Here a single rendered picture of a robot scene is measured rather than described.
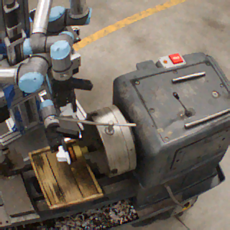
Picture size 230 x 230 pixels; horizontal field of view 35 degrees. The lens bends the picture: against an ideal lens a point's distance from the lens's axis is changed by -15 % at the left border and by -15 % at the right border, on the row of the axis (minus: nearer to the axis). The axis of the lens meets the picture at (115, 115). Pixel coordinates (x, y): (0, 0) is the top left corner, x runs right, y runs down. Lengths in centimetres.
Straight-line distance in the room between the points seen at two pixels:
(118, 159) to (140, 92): 31
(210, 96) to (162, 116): 29
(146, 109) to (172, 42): 215
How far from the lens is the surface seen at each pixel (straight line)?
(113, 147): 176
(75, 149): 185
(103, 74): 354
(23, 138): 300
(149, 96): 185
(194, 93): 190
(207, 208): 300
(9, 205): 194
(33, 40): 158
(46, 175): 206
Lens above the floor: 273
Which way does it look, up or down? 56 degrees down
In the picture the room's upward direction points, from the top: 2 degrees clockwise
